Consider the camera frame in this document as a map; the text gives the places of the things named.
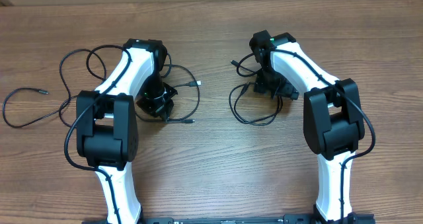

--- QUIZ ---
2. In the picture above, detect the black usb cable silver plug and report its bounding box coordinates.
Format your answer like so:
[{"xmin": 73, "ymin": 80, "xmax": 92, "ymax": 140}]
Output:
[{"xmin": 228, "ymin": 60, "xmax": 284, "ymax": 126}]

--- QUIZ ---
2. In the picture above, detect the black usb cable white plug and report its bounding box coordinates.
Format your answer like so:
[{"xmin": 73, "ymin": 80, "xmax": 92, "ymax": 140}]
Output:
[{"xmin": 135, "ymin": 63, "xmax": 202, "ymax": 124}]

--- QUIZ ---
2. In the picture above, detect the thin black cable silver tip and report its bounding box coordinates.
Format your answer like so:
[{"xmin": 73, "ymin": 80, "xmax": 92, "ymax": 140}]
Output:
[{"xmin": 2, "ymin": 48, "xmax": 107, "ymax": 130}]

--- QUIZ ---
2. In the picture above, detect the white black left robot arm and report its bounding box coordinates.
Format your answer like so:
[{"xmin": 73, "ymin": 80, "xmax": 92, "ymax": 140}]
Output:
[{"xmin": 69, "ymin": 38, "xmax": 177, "ymax": 223}]

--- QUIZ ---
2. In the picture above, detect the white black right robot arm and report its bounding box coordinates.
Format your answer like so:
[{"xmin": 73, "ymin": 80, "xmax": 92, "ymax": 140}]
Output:
[{"xmin": 245, "ymin": 30, "xmax": 375, "ymax": 223}]

